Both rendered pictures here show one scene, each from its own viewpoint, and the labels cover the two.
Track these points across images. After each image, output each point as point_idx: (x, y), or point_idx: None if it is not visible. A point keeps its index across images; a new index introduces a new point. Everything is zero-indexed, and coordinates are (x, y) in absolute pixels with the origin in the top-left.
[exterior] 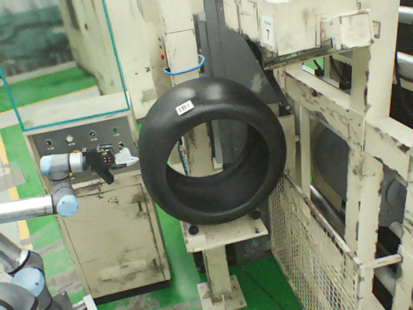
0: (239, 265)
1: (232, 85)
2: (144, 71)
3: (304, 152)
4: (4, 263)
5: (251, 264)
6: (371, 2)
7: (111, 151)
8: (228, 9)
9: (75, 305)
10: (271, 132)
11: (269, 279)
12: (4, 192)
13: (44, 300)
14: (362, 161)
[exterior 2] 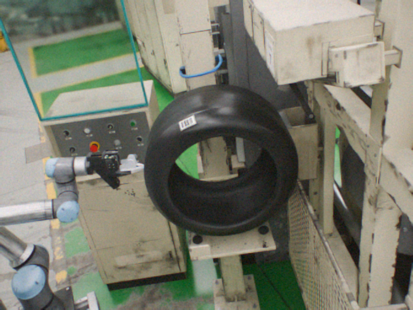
0: (258, 264)
1: (243, 98)
2: None
3: (327, 163)
4: (8, 259)
5: (271, 264)
6: (394, 24)
7: (117, 157)
8: (246, 11)
9: (78, 301)
10: (280, 151)
11: (287, 283)
12: (38, 162)
13: (43, 298)
14: (377, 194)
